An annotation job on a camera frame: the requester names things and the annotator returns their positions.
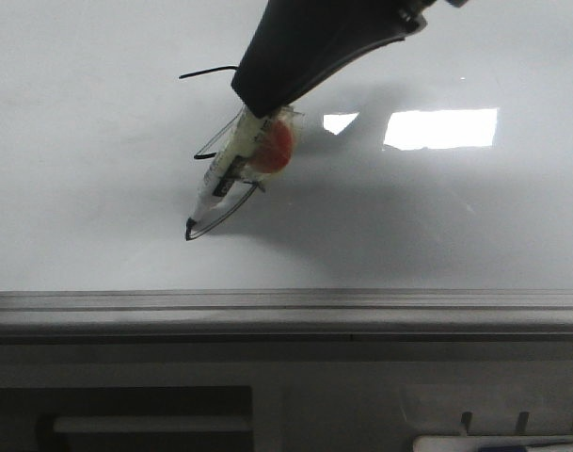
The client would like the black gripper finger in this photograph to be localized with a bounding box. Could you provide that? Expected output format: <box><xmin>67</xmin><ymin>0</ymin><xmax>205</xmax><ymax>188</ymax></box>
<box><xmin>231</xmin><ymin>0</ymin><xmax>428</xmax><ymax>118</ymax></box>

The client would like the red magnet taped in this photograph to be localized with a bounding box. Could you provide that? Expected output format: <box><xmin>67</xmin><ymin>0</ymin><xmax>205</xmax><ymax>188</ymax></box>
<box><xmin>240</xmin><ymin>105</ymin><xmax>303</xmax><ymax>184</ymax></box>

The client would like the white black whiteboard marker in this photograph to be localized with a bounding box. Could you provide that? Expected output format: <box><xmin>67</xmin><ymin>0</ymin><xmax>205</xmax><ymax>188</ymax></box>
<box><xmin>184</xmin><ymin>106</ymin><xmax>276</xmax><ymax>241</ymax></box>

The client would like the white whiteboard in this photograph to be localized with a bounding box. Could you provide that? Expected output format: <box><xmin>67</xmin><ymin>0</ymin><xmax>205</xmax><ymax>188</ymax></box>
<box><xmin>0</xmin><ymin>1</ymin><xmax>573</xmax><ymax>291</ymax></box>

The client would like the dark left metal hook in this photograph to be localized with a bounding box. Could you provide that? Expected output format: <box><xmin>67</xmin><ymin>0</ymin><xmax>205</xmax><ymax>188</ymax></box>
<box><xmin>459</xmin><ymin>412</ymin><xmax>473</xmax><ymax>436</ymax></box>

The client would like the dark metal hook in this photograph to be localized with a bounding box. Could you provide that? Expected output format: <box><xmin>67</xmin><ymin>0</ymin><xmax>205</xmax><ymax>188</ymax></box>
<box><xmin>515</xmin><ymin>412</ymin><xmax>530</xmax><ymax>436</ymax></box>
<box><xmin>459</xmin><ymin>412</ymin><xmax>473</xmax><ymax>436</ymax></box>

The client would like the dark middle metal hook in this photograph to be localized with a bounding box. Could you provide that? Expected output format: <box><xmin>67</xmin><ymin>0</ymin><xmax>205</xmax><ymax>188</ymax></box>
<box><xmin>515</xmin><ymin>412</ymin><xmax>530</xmax><ymax>436</ymax></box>

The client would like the white tray with blue item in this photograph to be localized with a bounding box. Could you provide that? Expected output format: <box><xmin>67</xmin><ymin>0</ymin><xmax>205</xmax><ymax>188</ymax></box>
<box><xmin>412</xmin><ymin>435</ymin><xmax>573</xmax><ymax>451</ymax></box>

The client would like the grey aluminium whiteboard frame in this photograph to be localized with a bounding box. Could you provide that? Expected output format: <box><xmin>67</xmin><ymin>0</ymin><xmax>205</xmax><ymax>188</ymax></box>
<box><xmin>0</xmin><ymin>289</ymin><xmax>573</xmax><ymax>339</ymax></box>

